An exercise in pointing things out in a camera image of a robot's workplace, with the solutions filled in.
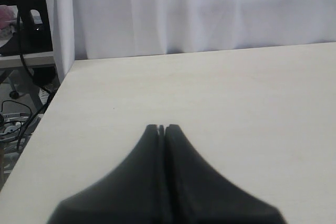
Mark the white curtain backdrop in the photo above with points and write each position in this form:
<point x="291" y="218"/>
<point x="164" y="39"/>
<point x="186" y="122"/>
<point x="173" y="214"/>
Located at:
<point x="94" y="29"/>

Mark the dark device on side table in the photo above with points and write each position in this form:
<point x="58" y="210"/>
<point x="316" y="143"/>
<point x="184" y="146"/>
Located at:
<point x="35" y="35"/>

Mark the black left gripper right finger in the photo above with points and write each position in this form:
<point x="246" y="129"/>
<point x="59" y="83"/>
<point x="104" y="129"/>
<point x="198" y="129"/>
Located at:
<point x="200" y="194"/>

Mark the grey side table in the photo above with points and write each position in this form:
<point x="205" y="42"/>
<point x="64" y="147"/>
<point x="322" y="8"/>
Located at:
<point x="42" y="59"/>

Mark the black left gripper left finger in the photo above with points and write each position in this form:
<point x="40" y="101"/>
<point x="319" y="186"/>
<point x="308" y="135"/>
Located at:
<point x="132" y="193"/>

